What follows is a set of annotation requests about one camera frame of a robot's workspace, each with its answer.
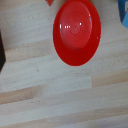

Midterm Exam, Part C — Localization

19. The red shopping basket blue rim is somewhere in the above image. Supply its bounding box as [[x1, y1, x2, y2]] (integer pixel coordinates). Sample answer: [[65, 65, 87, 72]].
[[0, 30, 7, 73]]

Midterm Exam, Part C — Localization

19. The red plastic bowl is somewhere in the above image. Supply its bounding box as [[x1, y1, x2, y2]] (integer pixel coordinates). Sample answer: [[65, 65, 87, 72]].
[[52, 0, 102, 67]]

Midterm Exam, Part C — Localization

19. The blue plastic cup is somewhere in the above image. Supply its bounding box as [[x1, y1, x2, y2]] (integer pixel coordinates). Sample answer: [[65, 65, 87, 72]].
[[117, 0, 128, 30]]

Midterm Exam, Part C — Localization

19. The yellow red food box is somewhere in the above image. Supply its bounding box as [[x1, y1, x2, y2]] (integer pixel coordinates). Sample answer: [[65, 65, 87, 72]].
[[45, 0, 56, 7]]

